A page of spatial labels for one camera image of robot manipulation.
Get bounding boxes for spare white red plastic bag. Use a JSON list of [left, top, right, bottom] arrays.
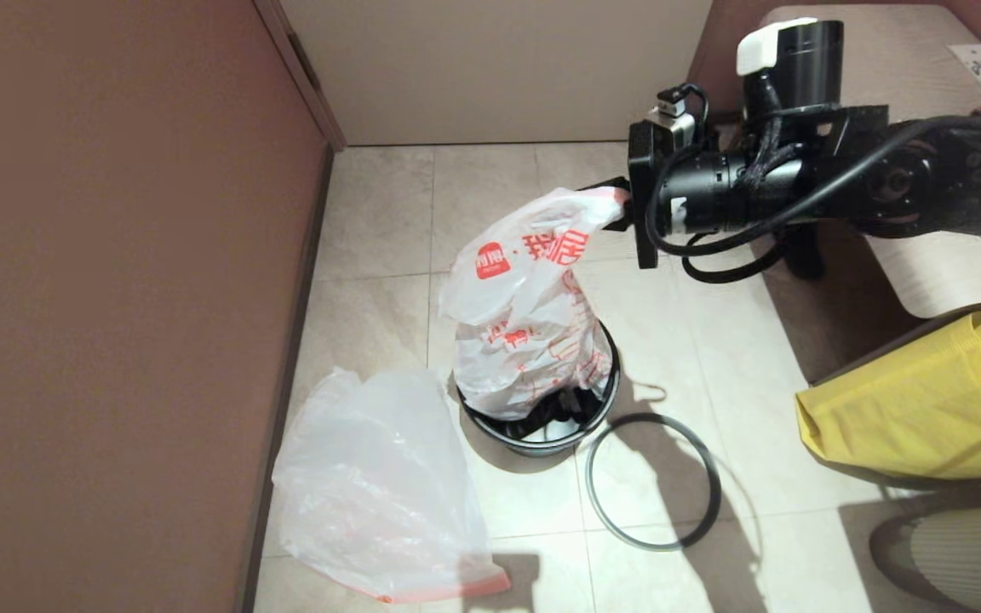
[[439, 187, 632, 422]]

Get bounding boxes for brown door frame post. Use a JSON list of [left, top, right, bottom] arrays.
[[685, 0, 723, 116], [252, 0, 347, 152]]

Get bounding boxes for grey bin rim ring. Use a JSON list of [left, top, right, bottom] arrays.
[[584, 413, 723, 553]]

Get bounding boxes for pale door panel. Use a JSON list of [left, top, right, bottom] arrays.
[[278, 0, 713, 146]]

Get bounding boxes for grey ribbed round stool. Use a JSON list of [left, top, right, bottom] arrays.
[[869, 502, 981, 613]]

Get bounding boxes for light wood bench metal legs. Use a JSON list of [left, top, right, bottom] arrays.
[[695, 4, 981, 320]]

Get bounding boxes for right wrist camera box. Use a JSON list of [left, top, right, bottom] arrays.
[[646, 83, 707, 154]]

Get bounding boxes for yellow fabric bag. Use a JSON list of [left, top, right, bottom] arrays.
[[795, 306, 981, 479]]

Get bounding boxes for black round trash bin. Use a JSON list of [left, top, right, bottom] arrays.
[[455, 324, 623, 458]]

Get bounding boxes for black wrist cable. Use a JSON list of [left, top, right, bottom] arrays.
[[645, 115, 981, 285]]

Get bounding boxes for white and red plastic bag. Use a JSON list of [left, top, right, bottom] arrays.
[[272, 367, 512, 609]]

